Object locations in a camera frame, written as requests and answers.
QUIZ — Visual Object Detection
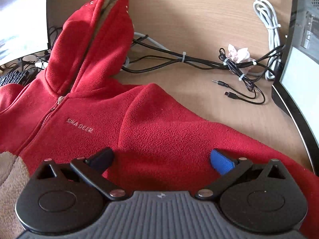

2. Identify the red fleece hooded jacket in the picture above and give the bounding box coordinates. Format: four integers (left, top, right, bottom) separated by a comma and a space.
1, 0, 318, 238

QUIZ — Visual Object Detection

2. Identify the white coiled cable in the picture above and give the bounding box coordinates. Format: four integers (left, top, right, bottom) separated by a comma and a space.
251, 0, 284, 80

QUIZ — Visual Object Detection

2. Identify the right computer monitor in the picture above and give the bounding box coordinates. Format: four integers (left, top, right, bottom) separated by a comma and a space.
271, 0, 318, 175

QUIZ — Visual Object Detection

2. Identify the black keyboard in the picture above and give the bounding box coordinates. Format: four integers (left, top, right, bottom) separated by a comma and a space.
0, 68, 39, 86

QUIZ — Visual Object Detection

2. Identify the left computer monitor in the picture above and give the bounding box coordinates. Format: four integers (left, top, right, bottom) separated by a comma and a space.
0, 0, 50, 65

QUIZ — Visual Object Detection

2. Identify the crumpled white tissue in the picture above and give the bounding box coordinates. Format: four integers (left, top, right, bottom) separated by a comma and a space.
226, 44, 251, 64

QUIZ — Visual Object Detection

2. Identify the black cable bundle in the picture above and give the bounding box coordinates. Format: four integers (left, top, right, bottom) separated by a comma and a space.
120, 33, 286, 105

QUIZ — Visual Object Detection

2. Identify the computer monitor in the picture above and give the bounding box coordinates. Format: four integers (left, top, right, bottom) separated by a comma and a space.
271, 0, 318, 175
0, 0, 50, 65

